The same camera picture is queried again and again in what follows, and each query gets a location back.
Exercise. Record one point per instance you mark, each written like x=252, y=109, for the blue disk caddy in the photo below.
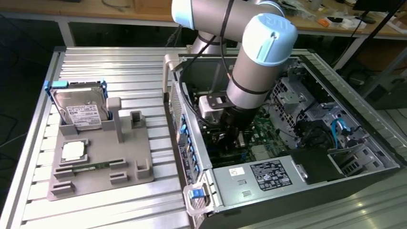
x=59, y=84

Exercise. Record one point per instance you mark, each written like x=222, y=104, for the silver CPU chip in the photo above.
x=73, y=151

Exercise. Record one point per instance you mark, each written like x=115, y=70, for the grey parts rack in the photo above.
x=104, y=181

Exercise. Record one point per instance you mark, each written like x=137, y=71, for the blue case latch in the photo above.
x=196, y=193

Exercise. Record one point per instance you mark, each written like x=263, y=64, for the open black PC case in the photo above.
x=350, y=198

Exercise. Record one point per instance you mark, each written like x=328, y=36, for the green RAM stick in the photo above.
x=92, y=166

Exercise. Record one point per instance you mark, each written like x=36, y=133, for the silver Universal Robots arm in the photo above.
x=254, y=59

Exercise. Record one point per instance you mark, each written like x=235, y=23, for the orange and white object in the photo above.
x=330, y=22

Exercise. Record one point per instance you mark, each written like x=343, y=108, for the metal disk bay cage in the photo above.
x=295, y=102

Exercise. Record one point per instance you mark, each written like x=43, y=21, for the wooden workbench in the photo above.
x=95, y=12

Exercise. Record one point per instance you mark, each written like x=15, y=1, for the black fan shroud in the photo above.
x=318, y=167

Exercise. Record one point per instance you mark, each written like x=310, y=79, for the silver hard disk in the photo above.
x=80, y=107

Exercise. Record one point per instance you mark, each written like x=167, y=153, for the green motherboard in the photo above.
x=270, y=133

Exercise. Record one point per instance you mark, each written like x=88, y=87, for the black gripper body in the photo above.
x=238, y=119

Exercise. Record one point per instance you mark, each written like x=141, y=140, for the black stand pole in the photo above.
x=382, y=20

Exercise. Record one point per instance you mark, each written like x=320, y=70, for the grey power supply unit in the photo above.
x=228, y=188

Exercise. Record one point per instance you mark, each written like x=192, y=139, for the black monitor stand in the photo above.
x=366, y=6

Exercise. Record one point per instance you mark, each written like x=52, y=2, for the clear plastic packaging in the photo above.
x=302, y=10

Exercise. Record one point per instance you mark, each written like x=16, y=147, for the silver chipset heatsink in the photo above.
x=260, y=152

